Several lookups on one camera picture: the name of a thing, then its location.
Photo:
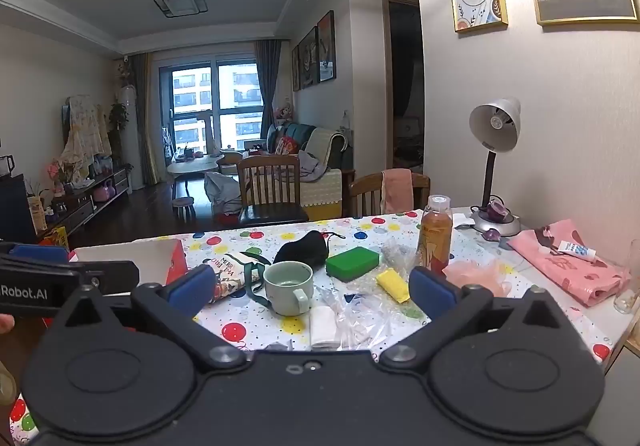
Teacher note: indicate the orange drink bottle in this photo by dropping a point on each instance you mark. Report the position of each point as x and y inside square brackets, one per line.
[435, 236]

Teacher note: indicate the green sponge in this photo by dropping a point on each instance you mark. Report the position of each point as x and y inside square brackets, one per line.
[352, 265]

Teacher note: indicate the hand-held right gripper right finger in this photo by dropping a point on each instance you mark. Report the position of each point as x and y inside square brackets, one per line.
[432, 291]

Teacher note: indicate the grey desk lamp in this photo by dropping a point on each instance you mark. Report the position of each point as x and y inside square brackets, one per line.
[492, 123]

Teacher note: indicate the green potted plant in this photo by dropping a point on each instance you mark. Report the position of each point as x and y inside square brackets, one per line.
[118, 115]

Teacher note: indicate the small purple cup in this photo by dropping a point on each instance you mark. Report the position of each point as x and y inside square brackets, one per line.
[498, 211]

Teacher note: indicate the pale green cup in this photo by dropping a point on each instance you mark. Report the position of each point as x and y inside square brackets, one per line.
[287, 293]

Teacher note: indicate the low dark television stand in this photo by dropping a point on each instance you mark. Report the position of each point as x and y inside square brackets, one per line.
[85, 203]

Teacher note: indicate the large window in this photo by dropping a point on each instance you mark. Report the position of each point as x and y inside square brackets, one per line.
[215, 105]

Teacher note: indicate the white standing air conditioner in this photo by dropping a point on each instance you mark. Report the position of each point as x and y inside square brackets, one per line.
[131, 135]

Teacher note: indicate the clear drinking glass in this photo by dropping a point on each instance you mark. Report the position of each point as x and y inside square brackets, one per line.
[629, 286]

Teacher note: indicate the pink plush doll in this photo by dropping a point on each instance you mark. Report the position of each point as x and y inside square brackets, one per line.
[283, 111]

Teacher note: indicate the black face mask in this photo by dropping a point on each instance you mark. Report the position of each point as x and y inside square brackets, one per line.
[302, 248]

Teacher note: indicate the brown paper bag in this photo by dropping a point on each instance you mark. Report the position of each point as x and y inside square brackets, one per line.
[36, 213]

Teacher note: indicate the small round stool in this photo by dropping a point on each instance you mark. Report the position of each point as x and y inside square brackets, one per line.
[183, 206]

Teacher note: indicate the grey stuffed bag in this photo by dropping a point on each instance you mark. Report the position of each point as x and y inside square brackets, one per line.
[222, 193]

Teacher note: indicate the wooden giraffe figure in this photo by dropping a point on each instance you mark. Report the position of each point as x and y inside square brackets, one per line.
[205, 130]

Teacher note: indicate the red and white cardboard box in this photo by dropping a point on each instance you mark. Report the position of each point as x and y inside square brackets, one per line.
[130, 258]

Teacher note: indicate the wooden chair with dark seat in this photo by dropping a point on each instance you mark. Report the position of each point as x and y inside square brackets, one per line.
[270, 196]

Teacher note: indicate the wooden coffee table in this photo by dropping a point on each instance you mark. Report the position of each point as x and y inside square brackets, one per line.
[192, 164]

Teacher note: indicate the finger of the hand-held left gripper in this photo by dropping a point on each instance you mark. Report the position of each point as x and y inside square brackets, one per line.
[40, 254]
[117, 272]

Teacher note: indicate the pink flower bouquet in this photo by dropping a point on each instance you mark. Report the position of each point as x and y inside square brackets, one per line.
[60, 173]

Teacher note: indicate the lavender clothing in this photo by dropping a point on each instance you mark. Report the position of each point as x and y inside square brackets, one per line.
[312, 165]

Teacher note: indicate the dark framed wall picture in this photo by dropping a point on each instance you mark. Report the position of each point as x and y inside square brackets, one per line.
[295, 68]
[326, 45]
[309, 58]

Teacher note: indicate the red printed cushion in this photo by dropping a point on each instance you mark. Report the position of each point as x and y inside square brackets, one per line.
[286, 145]

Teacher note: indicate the grey curtain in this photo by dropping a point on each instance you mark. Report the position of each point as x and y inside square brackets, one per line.
[145, 125]
[269, 85]

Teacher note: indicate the wooden door frame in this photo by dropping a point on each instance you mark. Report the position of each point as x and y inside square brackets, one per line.
[385, 75]

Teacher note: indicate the green sofa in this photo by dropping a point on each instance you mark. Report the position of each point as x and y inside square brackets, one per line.
[320, 196]

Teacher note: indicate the balloon print tablecloth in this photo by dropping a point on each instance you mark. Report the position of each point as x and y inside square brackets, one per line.
[235, 330]

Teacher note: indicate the small white tube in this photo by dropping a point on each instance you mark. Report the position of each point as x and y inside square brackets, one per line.
[577, 250]

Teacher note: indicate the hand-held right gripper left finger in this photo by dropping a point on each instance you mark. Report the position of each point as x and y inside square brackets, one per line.
[192, 292]

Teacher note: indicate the pink towel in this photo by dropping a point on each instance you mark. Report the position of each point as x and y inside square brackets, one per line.
[397, 191]

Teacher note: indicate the pink printed cloth bag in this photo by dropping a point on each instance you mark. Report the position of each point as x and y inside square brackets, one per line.
[565, 276]

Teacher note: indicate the white towel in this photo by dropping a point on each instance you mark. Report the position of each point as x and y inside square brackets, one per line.
[326, 328]

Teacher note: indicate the small purple stone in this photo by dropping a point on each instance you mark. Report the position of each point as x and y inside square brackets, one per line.
[492, 235]

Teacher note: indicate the black water dispenser cabinet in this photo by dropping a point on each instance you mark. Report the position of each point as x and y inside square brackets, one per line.
[15, 206]

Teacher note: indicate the pink translucent plastic bag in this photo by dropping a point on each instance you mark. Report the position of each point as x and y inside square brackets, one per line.
[475, 278]

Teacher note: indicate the television under cream cloth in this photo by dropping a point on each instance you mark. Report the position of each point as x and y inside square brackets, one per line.
[85, 130]

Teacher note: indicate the white and green christmas bag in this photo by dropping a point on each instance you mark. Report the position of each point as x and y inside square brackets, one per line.
[235, 276]

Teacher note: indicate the yellow sponge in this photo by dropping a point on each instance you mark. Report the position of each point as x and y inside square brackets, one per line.
[395, 286]

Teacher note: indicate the cream crochet sofa cover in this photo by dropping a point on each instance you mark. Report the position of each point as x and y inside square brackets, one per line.
[325, 145]

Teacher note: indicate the orange gift box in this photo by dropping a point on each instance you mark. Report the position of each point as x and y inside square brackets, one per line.
[54, 238]

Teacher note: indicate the person's left hand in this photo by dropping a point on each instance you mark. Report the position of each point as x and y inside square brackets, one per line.
[6, 324]

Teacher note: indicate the square ceiling light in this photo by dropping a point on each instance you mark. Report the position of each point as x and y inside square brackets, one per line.
[181, 4]

